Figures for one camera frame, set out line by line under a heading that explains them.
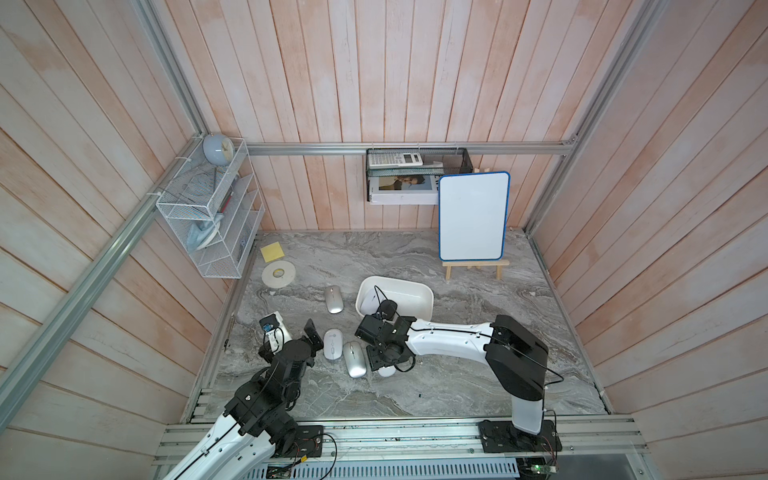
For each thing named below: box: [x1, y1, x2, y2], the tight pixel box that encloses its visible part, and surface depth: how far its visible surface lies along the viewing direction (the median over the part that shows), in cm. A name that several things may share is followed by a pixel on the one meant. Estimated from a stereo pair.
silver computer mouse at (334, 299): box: [325, 285, 344, 314], surface depth 101 cm
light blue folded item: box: [187, 214, 224, 252], surface depth 83 cm
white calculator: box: [368, 152, 424, 169], surface depth 92 cm
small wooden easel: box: [442, 260, 510, 281], surface depth 103 cm
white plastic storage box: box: [355, 276, 435, 321], surface depth 101 cm
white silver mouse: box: [323, 328, 343, 360], surface depth 90 cm
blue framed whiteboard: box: [438, 171, 510, 261], surface depth 94 cm
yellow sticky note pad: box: [260, 241, 285, 263], surface depth 116 cm
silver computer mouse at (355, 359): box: [343, 340, 368, 379], surface depth 87 cm
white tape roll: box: [262, 260, 296, 289], surface depth 109 cm
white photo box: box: [368, 174, 439, 205], surface depth 95 cm
